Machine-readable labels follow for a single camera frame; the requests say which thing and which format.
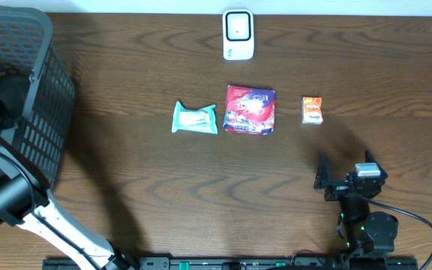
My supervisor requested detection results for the orange Kleenex tissue pack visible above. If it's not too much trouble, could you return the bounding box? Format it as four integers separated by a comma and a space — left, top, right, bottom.
301, 97, 323, 125

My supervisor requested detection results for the teal wet wipes pack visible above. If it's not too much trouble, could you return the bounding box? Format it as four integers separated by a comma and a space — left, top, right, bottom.
171, 101, 218, 134

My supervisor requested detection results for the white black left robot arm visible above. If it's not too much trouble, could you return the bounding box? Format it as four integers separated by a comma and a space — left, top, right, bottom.
0, 136, 138, 269

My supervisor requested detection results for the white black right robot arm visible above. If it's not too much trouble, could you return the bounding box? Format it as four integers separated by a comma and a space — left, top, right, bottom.
313, 150, 399, 257

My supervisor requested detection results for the white barcode scanner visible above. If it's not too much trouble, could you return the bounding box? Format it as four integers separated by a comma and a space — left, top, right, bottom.
222, 9, 255, 61

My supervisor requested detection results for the grey plastic mesh basket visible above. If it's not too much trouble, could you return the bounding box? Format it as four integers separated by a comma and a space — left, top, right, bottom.
0, 6, 76, 187

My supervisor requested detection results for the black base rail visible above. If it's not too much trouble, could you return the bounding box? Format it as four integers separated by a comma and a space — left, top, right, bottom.
42, 256, 419, 270

